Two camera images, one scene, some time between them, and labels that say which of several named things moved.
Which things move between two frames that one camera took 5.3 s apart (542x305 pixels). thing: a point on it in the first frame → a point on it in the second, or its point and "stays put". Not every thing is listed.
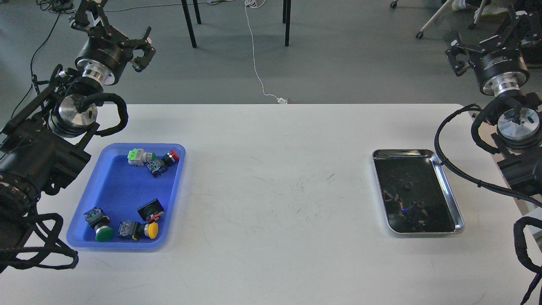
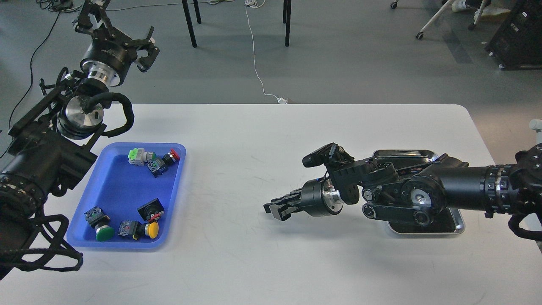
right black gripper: [499, 66] → [318, 197]
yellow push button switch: [136, 230] stays put
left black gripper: [102, 55] stays put
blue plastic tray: [128, 197] stays put
